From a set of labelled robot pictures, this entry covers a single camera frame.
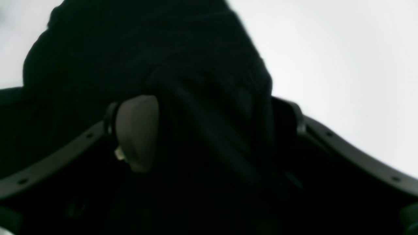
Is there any right gripper white right finger image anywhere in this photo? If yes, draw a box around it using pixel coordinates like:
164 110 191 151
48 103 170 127
273 97 418 196

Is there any right gripper white left finger image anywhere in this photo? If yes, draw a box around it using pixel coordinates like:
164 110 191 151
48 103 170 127
0 95 160 199

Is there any black T-shirt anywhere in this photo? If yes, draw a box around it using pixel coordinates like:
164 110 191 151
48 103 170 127
1 0 417 235

